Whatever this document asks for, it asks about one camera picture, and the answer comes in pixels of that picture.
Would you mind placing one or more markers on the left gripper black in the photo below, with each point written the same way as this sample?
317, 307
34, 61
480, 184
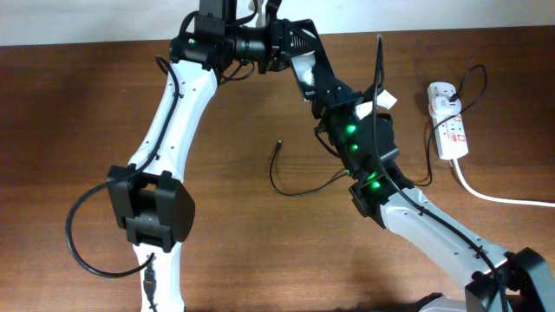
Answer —
278, 45

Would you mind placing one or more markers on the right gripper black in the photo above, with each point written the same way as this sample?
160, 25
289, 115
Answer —
340, 97

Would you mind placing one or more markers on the black Samsung Galaxy smartphone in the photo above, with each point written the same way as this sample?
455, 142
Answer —
302, 67

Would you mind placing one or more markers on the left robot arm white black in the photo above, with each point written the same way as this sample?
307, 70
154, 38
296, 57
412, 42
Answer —
149, 199

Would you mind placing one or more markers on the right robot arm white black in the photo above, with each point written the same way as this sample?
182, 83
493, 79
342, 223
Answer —
492, 277

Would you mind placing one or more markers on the white USB charger plug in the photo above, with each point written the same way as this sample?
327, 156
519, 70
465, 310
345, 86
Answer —
440, 106

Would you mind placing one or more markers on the white power strip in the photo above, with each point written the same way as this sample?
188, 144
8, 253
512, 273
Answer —
449, 131

